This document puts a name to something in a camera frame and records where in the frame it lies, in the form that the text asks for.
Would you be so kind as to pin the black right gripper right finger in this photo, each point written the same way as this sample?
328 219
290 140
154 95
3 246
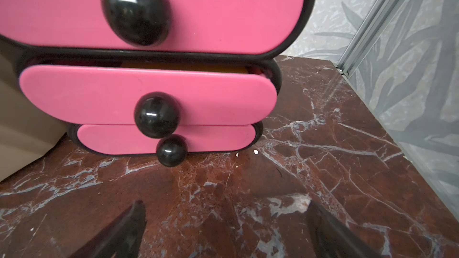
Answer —
331 238

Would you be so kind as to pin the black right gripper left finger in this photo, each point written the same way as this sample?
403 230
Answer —
121 238

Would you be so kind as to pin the black mini drawer cabinet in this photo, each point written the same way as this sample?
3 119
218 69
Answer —
145 24

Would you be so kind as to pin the pink top drawer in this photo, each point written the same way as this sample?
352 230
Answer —
205 26

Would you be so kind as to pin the pink drawer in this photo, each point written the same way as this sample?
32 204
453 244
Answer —
108 96
127 140
205 26

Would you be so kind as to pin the pink bottom drawer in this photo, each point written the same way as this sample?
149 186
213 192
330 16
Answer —
127 140

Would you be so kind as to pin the pink middle drawer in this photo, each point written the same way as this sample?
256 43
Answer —
108 96

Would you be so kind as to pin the beige ribbed flower pot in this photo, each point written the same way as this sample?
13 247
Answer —
27 133

